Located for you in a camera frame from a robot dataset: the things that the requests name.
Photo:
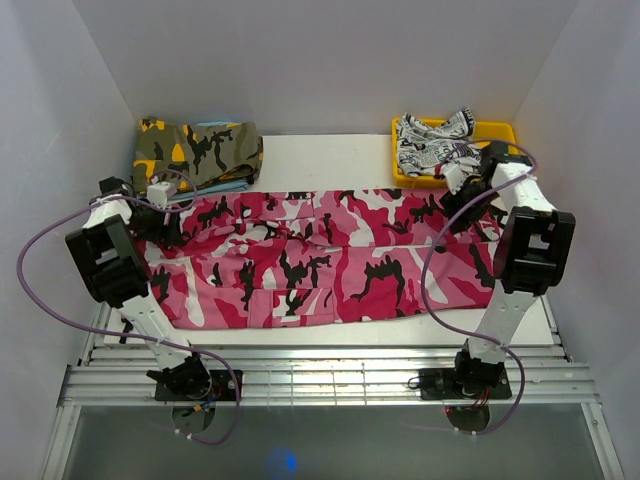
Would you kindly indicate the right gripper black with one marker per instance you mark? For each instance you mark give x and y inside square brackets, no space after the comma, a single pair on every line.
[450,203]

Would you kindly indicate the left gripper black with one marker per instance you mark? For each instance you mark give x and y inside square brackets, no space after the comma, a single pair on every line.
[166,235]

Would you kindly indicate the pink camouflage trousers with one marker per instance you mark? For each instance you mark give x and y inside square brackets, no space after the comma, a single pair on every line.
[256,260]

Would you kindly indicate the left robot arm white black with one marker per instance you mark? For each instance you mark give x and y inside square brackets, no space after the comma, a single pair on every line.
[107,250]

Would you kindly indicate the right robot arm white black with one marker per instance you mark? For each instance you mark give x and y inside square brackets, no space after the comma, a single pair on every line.
[529,259]

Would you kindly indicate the white black newsprint trousers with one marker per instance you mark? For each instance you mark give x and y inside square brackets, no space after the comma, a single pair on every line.
[421,149]

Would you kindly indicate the green camouflage folded trousers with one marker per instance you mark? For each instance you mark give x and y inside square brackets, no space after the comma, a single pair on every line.
[154,144]

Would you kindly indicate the yellow plastic tray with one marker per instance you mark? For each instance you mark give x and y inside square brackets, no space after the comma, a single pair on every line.
[484,129]

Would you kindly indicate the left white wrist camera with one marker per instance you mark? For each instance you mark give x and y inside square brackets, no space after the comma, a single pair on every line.
[160,193]

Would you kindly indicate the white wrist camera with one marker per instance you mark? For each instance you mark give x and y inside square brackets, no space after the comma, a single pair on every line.
[453,175]
[160,193]

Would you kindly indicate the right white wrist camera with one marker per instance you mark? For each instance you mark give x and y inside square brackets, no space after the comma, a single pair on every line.
[453,175]

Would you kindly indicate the aluminium frame rail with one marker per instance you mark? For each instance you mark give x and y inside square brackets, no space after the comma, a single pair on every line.
[320,377]

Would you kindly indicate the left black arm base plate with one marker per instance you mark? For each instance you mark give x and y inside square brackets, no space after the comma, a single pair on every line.
[222,387]

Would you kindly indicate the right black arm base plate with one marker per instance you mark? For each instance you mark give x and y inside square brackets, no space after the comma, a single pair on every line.
[445,384]

